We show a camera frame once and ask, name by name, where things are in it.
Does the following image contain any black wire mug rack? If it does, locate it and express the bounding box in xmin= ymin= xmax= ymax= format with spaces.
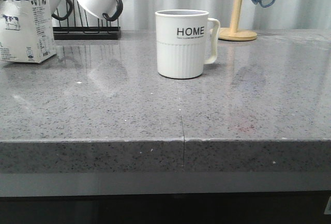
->
xmin=53 ymin=0 xmax=121 ymax=40

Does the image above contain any wooden mug tree stand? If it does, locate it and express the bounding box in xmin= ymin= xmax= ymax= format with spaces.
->
xmin=218 ymin=0 xmax=257 ymax=41

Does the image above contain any white blue milk carton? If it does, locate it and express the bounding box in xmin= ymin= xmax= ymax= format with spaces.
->
xmin=1 ymin=0 xmax=56 ymax=64

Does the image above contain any white HOME mug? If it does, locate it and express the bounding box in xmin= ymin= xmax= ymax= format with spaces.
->
xmin=155 ymin=9 xmax=220 ymax=79

